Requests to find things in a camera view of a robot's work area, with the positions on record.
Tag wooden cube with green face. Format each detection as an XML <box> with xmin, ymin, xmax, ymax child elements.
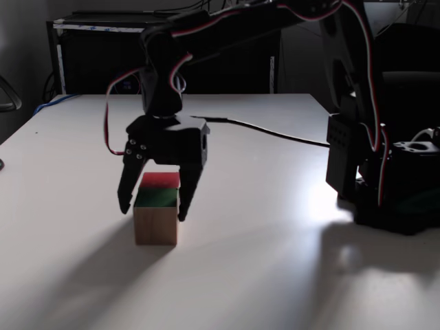
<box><xmin>133</xmin><ymin>187</ymin><xmax>181</xmax><ymax>246</ymax></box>

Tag wooden cube red blue faces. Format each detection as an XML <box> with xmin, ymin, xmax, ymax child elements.
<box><xmin>139</xmin><ymin>171</ymin><xmax>182</xmax><ymax>190</ymax></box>

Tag black shelf cabinet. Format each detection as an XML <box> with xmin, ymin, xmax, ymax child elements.
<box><xmin>45</xmin><ymin>11</ymin><xmax>283</xmax><ymax>96</ymax></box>

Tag black chair armrest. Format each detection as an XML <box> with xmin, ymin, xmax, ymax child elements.
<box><xmin>0</xmin><ymin>73</ymin><xmax>23</xmax><ymax>113</ymax></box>

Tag black office chair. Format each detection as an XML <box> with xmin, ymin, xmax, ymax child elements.
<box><xmin>373</xmin><ymin>21</ymin><xmax>440</xmax><ymax>138</ymax></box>

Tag red white black servo cable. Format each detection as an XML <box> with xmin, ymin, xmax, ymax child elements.
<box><xmin>342</xmin><ymin>0</ymin><xmax>391</xmax><ymax>208</ymax></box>
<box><xmin>104</xmin><ymin>51</ymin><xmax>193</xmax><ymax>156</ymax></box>

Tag black camera cable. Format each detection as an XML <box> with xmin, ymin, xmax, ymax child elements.
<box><xmin>190</xmin><ymin>115</ymin><xmax>331</xmax><ymax>149</ymax></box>

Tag blue cable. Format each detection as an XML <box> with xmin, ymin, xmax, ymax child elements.
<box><xmin>33</xmin><ymin>93</ymin><xmax>82</xmax><ymax>116</ymax></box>

